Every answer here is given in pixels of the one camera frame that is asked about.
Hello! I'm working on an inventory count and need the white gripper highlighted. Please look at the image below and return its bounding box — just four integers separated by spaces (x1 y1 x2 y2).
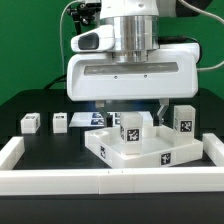
67 43 200 127

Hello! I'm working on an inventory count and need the white square tabletop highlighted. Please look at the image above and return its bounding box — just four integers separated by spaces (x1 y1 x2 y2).
85 125 203 168

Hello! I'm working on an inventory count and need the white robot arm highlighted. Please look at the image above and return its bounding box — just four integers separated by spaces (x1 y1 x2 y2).
67 0 224 126

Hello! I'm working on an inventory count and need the white U-shaped obstacle fence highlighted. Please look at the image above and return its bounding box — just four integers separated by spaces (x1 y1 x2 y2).
0 137 224 196

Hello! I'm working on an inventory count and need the white marker base plate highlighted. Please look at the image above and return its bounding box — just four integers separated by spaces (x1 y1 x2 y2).
69 111 153 127

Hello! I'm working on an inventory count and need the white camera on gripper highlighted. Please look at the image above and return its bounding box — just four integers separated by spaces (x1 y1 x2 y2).
71 25 115 53

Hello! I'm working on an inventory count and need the black cable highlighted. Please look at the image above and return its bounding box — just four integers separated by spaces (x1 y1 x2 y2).
43 73 68 90

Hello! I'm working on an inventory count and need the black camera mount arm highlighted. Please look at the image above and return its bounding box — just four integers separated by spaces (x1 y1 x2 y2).
66 0 101 35

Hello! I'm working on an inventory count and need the white cable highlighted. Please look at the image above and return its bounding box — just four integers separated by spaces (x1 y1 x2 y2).
59 0 86 90

